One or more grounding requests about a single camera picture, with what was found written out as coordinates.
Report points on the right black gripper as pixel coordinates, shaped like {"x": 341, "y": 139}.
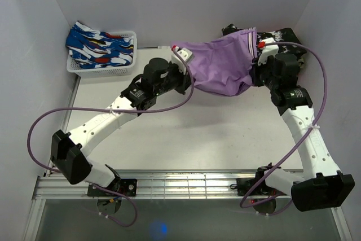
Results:
{"x": 255, "y": 69}

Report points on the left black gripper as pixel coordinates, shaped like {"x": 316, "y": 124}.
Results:
{"x": 185, "y": 80}

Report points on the purple trousers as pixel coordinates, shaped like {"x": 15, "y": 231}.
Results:
{"x": 223, "y": 66}

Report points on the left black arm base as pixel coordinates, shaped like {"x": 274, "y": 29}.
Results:
{"x": 126, "y": 186}

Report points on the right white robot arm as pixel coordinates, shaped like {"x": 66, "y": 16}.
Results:
{"x": 322, "y": 185}

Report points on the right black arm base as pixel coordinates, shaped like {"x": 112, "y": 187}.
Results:
{"x": 243, "y": 185}

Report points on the black white patterned folded trousers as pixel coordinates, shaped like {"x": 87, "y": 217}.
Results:
{"x": 281, "y": 35}

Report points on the blue patterned trousers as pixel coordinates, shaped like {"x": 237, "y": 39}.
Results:
{"x": 91, "y": 48}

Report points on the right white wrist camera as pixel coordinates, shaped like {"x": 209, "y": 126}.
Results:
{"x": 267, "y": 49}

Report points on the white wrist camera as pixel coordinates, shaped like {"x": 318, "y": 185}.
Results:
{"x": 181, "y": 57}
{"x": 267, "y": 49}

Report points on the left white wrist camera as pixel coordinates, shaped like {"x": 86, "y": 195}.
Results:
{"x": 181, "y": 57}

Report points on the aluminium rail frame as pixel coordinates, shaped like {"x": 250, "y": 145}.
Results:
{"x": 160, "y": 184}

